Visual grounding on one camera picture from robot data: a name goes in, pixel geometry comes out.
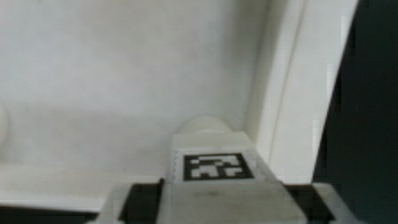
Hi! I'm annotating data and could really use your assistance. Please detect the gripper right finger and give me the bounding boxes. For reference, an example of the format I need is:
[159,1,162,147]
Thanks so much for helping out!
[313,183,363,224]

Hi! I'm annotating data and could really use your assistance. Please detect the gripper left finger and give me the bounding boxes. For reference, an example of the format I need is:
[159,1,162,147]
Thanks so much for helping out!
[95,183,132,224]

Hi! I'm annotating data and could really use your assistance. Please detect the white square table top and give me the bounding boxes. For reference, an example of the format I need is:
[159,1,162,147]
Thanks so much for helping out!
[0,0,359,211]

